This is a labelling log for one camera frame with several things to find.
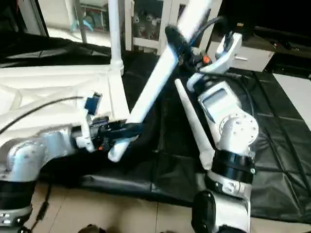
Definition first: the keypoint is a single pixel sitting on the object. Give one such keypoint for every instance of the white glass-door cabinet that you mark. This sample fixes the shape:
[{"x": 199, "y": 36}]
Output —
[{"x": 146, "y": 22}]

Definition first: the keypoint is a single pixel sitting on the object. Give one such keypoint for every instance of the light blue metal frame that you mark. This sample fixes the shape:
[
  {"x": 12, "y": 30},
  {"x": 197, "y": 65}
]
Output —
[{"x": 85, "y": 17}]

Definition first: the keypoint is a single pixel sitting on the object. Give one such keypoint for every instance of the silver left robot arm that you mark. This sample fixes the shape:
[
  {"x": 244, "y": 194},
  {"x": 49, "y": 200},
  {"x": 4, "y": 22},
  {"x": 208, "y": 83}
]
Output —
[{"x": 34, "y": 155}]

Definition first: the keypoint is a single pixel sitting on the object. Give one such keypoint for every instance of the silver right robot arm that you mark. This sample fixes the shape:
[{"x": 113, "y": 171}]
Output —
[{"x": 228, "y": 126}]

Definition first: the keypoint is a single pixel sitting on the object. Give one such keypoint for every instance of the black mat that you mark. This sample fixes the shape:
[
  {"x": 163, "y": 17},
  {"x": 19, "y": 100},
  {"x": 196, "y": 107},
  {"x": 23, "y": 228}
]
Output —
[{"x": 277, "y": 155}]

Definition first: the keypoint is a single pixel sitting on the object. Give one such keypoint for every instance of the white drawer unit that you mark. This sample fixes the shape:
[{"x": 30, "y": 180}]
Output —
[{"x": 257, "y": 58}]

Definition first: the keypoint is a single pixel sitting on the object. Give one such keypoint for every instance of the white plastic table leg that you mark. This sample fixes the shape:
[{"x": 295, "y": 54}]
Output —
[
  {"x": 155, "y": 87},
  {"x": 197, "y": 131},
  {"x": 115, "y": 29}
]

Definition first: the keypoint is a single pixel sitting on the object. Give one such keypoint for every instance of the white flat panel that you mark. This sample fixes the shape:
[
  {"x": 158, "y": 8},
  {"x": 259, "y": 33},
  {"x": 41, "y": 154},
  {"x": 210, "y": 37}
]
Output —
[{"x": 296, "y": 99}]

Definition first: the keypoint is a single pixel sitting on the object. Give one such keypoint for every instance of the white plastic table top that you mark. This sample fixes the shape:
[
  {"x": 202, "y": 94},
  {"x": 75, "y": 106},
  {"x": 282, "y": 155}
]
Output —
[{"x": 48, "y": 92}]

